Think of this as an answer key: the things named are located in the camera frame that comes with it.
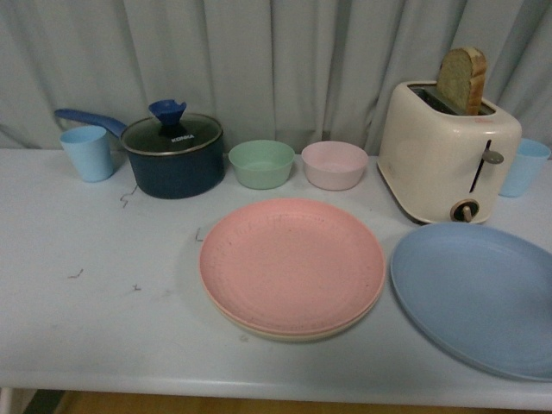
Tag pink plate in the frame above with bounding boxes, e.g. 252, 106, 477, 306
198, 198, 386, 329

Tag green bowl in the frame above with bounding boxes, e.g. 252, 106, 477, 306
229, 140, 295, 190

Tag pink bowl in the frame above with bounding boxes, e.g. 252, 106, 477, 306
301, 141, 368, 191

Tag dark blue saucepan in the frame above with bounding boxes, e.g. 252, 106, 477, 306
54, 109, 225, 199

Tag beige plate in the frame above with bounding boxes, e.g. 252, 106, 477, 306
203, 279, 385, 342

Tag glass pot lid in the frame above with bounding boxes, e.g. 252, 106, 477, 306
122, 99, 223, 156

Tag grey curtain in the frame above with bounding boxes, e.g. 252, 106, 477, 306
1, 1, 551, 154

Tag cream toaster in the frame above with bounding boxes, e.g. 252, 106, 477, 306
378, 81, 522, 223

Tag light blue cup by pot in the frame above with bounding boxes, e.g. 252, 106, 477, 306
60, 125, 115, 183

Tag bread slice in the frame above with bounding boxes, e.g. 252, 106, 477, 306
436, 47, 487, 116

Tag blue plate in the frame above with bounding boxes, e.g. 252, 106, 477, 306
390, 223, 551, 382

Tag light blue cup by toaster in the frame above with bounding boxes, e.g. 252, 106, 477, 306
499, 138, 551, 198

